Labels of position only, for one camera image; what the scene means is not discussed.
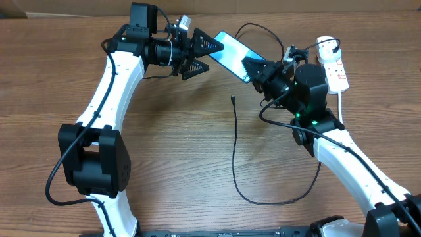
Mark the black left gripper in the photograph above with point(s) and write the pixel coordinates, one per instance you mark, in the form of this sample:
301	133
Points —
187	54

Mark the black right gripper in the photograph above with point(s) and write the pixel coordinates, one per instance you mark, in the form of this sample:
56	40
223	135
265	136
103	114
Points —
270	70

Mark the Samsung Galaxy smartphone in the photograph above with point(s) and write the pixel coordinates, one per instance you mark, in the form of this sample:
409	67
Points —
232	55

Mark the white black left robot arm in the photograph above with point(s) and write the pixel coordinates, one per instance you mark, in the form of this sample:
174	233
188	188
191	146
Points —
94	157

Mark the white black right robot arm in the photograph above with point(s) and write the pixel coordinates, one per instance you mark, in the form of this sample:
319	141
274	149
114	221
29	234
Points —
389	209

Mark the white USB charger plug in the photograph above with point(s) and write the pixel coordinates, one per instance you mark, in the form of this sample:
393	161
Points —
328	49

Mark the white power strip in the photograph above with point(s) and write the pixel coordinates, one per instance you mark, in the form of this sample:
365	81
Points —
336	77

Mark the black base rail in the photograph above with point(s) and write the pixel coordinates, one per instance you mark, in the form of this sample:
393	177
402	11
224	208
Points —
295	231

